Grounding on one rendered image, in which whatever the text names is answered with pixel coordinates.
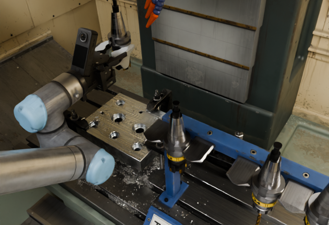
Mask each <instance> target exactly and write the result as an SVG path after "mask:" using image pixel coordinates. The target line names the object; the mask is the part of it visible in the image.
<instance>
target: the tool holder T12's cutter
mask: <svg viewBox="0 0 329 225"><path fill-rule="evenodd" d="M168 167H170V168H169V170H170V171H171V172H172V173H175V172H178V171H179V173H182V172H184V171H185V167H187V160H186V159H184V160H183V161H181V162H173V161H171V160H170V159H169V158H168Z"/></svg>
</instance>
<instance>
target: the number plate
mask: <svg viewBox="0 0 329 225"><path fill-rule="evenodd" d="M150 225H172V224H170V223H168V222H167V221H165V220H164V219H162V218H160V217H159V216H157V215H156V214H154V215H153V218H152V220H151V223H150Z"/></svg>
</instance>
